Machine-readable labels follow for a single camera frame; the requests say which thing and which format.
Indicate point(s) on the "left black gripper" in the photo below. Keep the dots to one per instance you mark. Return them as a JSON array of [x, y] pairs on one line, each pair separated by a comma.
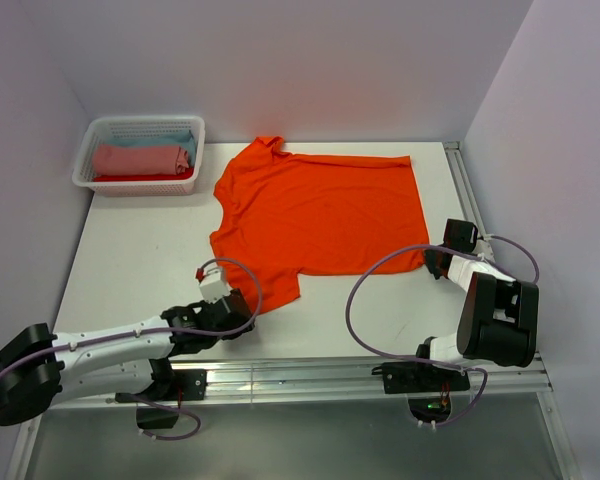
[[242, 322]]

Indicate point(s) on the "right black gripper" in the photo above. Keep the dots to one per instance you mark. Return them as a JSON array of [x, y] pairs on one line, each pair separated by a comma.
[[430, 256]]

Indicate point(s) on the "orange t-shirt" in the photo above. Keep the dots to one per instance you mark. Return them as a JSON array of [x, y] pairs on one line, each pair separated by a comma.
[[290, 214]]

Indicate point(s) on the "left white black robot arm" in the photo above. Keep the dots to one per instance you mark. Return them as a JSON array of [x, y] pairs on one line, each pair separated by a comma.
[[39, 369]]

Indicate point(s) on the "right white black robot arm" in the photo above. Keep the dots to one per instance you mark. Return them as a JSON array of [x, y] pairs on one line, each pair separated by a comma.
[[498, 322]]

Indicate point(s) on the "rolled red t-shirt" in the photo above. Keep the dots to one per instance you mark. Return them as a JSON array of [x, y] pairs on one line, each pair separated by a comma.
[[186, 174]]

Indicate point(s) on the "rolled light blue t-shirt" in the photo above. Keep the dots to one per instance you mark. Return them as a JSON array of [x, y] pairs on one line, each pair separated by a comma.
[[184, 139]]

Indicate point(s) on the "white plastic mesh basket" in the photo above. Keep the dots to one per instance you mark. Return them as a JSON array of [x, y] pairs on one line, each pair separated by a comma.
[[124, 129]]

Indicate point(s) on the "rolled pink t-shirt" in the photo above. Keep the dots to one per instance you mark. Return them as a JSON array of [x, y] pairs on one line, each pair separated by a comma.
[[109, 160]]

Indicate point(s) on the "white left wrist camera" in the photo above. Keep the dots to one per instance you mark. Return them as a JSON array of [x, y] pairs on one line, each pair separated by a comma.
[[212, 282]]

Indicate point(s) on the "aluminium front rail frame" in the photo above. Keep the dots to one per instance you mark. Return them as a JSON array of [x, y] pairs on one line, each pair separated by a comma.
[[309, 419]]

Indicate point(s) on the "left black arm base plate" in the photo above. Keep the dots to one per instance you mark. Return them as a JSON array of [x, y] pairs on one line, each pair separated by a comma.
[[185, 385]]

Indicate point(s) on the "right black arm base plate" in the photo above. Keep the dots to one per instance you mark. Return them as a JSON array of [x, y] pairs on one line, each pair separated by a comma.
[[414, 377]]

